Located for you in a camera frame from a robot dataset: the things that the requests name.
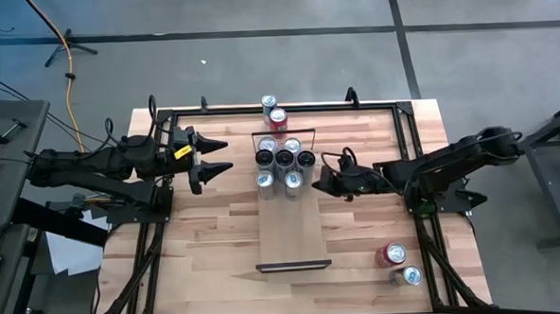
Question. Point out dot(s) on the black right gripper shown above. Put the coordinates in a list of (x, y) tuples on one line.
[(361, 182)]

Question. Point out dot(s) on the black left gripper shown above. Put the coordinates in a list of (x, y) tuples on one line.
[(180, 140)]

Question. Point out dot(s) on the silver palm print tall can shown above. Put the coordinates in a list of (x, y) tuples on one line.
[(264, 158), (305, 159), (284, 159)]

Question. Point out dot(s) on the blue silver energy drink can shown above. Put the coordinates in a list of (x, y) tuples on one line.
[(265, 180), (268, 101), (293, 179), (410, 275)]

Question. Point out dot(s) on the white red raspberry lime can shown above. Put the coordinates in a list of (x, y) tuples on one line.
[(293, 144), (267, 143)]

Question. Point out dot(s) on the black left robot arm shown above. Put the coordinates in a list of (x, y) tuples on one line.
[(96, 165)]

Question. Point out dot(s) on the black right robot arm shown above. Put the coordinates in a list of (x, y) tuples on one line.
[(441, 164)]

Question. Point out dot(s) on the white paper sheet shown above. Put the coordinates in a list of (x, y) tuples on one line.
[(71, 253)]

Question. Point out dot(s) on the black floor tripod stand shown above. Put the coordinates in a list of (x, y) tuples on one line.
[(69, 43)]

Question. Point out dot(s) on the grey side table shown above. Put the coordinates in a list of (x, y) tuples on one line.
[(9, 140)]

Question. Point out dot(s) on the black aluminium table frame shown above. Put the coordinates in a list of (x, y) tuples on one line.
[(212, 113)]

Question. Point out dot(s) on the black frame wooden shelf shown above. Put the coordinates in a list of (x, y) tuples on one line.
[(290, 232)]

